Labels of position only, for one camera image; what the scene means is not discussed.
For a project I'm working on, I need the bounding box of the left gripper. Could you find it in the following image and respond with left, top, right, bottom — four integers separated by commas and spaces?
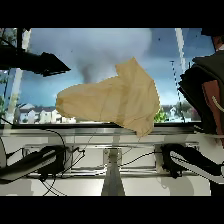
39, 52, 72, 77

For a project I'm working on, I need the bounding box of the yellow garment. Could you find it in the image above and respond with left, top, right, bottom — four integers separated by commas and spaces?
55, 57, 161, 139

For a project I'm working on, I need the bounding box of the black garment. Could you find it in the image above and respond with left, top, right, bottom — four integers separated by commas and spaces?
177, 50, 224, 135

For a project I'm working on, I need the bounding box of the red-brown garment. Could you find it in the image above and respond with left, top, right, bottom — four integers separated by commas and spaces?
201, 79, 224, 148

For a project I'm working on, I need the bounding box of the person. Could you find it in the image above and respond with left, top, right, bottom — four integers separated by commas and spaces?
200, 28, 224, 52

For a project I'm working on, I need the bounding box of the silver frame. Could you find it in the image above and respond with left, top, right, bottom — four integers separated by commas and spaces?
0, 124, 224, 197

